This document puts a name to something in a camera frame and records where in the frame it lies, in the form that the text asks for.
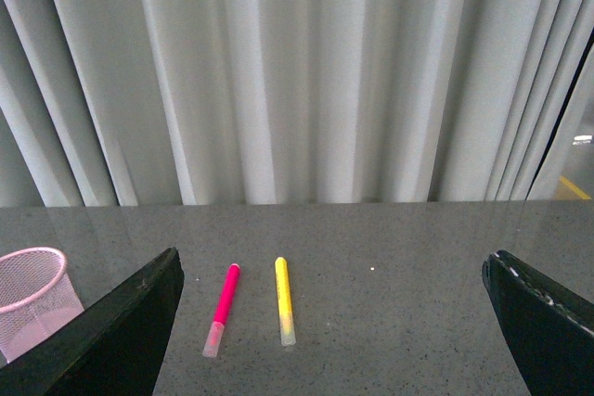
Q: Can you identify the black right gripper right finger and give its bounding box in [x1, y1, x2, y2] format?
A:
[482, 250, 593, 395]

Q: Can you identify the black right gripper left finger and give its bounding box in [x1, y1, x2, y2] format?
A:
[1, 248, 184, 395]

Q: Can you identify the pink highlighter pen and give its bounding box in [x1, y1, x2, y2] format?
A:
[202, 263, 240, 358]

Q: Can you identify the pink mesh pen cup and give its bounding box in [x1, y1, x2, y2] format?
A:
[1, 247, 84, 363]

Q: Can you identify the yellow highlighter pen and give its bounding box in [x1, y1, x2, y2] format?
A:
[275, 257, 296, 347]

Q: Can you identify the white pleated curtain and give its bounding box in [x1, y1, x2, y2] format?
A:
[1, 0, 593, 207]

